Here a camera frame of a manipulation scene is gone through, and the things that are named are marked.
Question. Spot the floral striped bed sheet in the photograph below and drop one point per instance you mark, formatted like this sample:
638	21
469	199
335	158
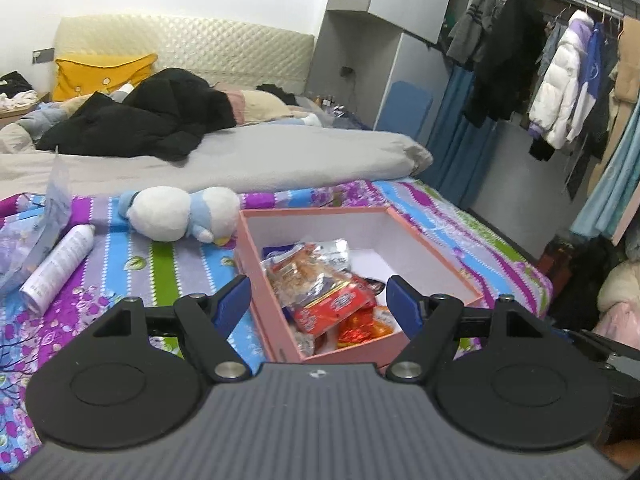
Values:
150	270

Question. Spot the blue padded board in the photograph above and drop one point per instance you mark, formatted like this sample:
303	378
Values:
402	110

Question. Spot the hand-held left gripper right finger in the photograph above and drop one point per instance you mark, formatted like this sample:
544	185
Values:
402	305

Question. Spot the blue curtain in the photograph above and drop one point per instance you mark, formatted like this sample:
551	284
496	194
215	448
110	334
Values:
455	150

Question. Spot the cream quilted headboard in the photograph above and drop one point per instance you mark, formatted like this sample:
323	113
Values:
225	55

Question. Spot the white spray bottle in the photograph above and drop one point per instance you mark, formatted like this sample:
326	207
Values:
60	267

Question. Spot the shiny red snack packet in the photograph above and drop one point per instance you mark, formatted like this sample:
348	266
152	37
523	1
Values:
362	332

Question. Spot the grey hanging garment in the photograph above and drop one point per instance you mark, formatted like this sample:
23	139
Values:
470	25

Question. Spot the red orange windowed snack packet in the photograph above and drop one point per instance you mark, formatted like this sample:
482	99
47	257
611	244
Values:
335	305

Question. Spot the grey duvet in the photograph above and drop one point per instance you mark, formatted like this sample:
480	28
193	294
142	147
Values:
300	155

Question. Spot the cream and pink clothing pile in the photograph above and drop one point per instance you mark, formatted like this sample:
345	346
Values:
620	300

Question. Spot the wall socket with plug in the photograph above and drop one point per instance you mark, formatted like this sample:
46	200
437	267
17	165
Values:
346	71

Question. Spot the grey wall switch plate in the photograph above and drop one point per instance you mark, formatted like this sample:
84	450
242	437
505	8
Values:
43	55

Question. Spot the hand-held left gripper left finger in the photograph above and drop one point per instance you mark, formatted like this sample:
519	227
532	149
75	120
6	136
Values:
232	300

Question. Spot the clear plastic bag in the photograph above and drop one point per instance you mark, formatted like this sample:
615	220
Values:
45	220

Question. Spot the group of small bottles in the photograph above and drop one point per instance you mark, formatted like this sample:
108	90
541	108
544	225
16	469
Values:
327	101

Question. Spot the grey cabinet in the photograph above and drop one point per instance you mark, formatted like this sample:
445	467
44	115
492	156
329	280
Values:
380	25

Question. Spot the teal hanging garment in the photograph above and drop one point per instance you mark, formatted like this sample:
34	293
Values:
607	185

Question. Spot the pile of clothes on nightstand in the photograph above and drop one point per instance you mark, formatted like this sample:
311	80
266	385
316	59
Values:
17	92

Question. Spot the beige and pink clothing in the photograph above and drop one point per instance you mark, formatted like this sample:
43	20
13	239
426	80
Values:
260	107

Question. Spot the pink cardboard box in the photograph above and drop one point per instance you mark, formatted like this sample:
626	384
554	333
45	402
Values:
430	260

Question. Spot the white puffer jacket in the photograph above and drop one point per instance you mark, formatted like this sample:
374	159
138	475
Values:
560	85

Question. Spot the tan hanging coat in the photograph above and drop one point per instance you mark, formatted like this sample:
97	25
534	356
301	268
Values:
625	85

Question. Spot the white and blue plush toy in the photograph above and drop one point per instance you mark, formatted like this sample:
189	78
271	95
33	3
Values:
175	212

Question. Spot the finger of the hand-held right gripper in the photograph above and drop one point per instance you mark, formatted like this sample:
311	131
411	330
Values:
595	342

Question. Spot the clear bread snack packet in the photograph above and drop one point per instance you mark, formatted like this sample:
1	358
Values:
305	272

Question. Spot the black hanging coat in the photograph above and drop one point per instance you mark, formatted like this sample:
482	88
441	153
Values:
505	60

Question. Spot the light blue clothing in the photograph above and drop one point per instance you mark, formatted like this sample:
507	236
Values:
45	120

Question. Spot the black clothing heap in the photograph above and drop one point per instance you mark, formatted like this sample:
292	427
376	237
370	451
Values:
150	115

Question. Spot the yellow pillow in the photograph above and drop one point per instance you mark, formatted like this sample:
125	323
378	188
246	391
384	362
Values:
100	75

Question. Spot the dark meat snack packet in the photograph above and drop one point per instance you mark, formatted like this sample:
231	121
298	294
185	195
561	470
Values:
332	255

